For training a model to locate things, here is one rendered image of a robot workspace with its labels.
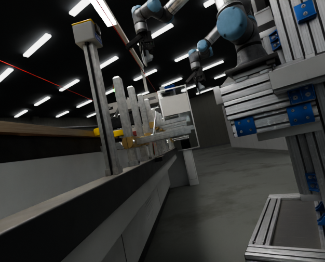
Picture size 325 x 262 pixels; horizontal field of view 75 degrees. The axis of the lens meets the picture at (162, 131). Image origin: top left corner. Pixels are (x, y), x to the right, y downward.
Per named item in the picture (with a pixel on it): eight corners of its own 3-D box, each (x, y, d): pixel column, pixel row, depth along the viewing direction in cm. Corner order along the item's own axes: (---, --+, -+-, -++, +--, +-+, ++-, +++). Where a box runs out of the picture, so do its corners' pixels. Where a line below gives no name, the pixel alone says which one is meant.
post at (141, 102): (157, 160, 146) (143, 94, 150) (156, 161, 143) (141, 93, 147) (151, 161, 147) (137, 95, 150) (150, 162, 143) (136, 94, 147)
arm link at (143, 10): (164, 0, 125) (151, 11, 132) (151, -8, 116) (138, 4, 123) (166, 13, 124) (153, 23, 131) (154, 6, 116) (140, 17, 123)
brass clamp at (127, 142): (141, 146, 105) (139, 136, 105) (135, 146, 91) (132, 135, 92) (130, 148, 105) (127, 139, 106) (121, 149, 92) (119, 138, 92)
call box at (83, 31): (103, 49, 76) (99, 28, 77) (95, 40, 69) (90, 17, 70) (85, 54, 77) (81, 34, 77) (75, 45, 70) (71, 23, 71)
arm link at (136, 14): (137, 1, 123) (127, 10, 129) (140, 19, 122) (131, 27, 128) (146, 6, 129) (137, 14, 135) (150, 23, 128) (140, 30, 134)
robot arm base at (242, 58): (272, 64, 104) (267, 44, 104) (268, 56, 91) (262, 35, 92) (241, 75, 112) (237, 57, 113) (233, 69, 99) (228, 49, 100)
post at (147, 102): (161, 156, 171) (148, 99, 175) (160, 156, 168) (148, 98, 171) (157, 157, 172) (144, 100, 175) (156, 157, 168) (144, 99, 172)
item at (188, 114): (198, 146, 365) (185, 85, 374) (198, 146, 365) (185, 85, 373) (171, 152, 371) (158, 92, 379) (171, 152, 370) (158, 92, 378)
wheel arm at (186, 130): (191, 134, 99) (189, 126, 99) (191, 134, 95) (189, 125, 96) (104, 154, 103) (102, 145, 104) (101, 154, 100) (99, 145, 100)
